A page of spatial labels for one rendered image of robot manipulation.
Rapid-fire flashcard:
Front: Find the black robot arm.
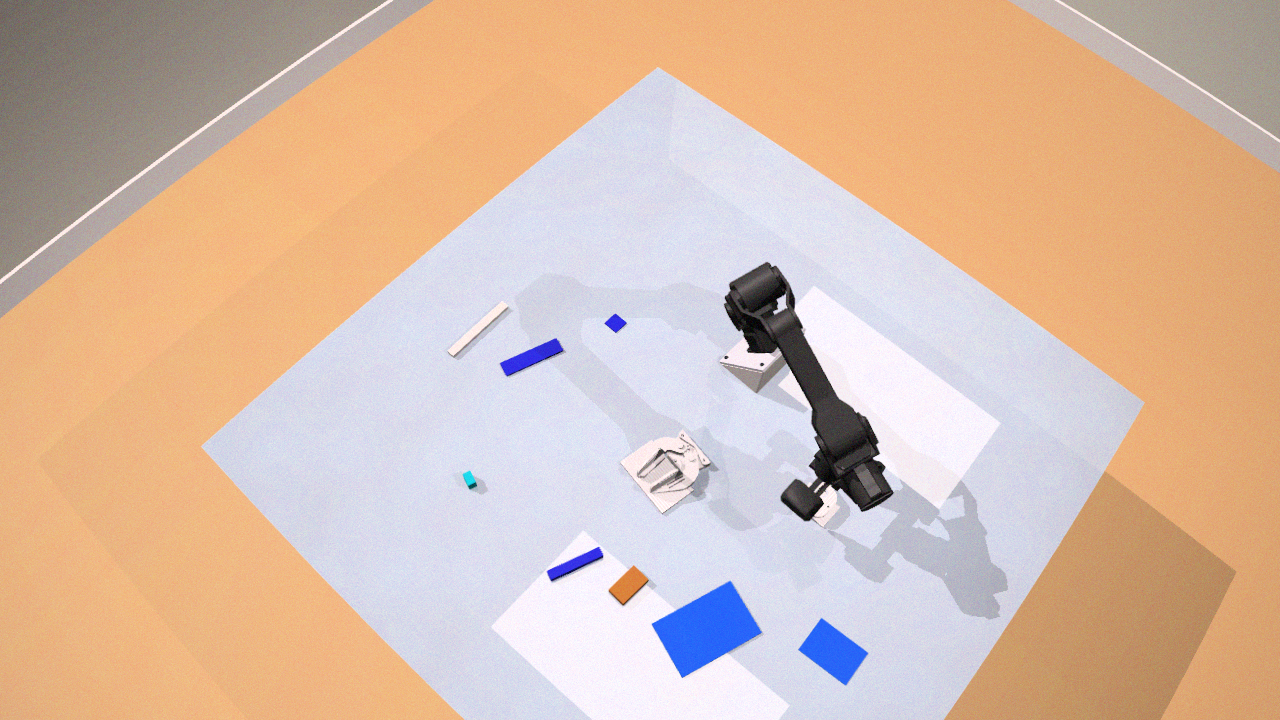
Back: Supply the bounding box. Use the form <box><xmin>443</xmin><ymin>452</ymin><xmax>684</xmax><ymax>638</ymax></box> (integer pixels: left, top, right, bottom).
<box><xmin>724</xmin><ymin>263</ymin><xmax>893</xmax><ymax>512</ymax></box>

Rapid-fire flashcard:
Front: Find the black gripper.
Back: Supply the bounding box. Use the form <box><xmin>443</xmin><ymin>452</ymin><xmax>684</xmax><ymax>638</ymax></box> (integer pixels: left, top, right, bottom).
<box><xmin>780</xmin><ymin>448</ymin><xmax>842</xmax><ymax>521</ymax></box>

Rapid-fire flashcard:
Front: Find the orange rectangular block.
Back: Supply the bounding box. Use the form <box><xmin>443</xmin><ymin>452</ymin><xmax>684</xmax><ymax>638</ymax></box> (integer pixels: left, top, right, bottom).
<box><xmin>608</xmin><ymin>566</ymin><xmax>649</xmax><ymax>606</ymax></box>

